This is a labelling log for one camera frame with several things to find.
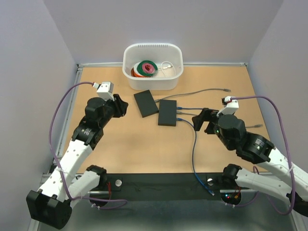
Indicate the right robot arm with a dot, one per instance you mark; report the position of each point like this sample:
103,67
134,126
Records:
291,185

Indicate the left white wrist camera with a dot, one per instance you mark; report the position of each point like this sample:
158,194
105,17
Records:
104,90

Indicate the aluminium table frame rail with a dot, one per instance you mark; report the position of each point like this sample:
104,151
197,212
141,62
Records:
132,144

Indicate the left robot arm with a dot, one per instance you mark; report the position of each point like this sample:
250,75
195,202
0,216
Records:
54,201

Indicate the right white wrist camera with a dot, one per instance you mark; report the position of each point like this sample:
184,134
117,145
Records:
230,106

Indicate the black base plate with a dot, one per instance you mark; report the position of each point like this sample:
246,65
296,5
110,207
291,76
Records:
163,186

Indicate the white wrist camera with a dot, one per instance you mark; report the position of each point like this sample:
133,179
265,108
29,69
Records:
230,106
104,90

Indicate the white plastic bin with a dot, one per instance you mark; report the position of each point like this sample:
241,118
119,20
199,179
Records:
166,60

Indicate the black network switch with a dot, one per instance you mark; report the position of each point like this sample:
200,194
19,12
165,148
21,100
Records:
146,103
167,115

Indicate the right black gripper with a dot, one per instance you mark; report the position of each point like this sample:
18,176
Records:
206,114

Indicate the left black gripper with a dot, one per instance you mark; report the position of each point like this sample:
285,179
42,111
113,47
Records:
121,106

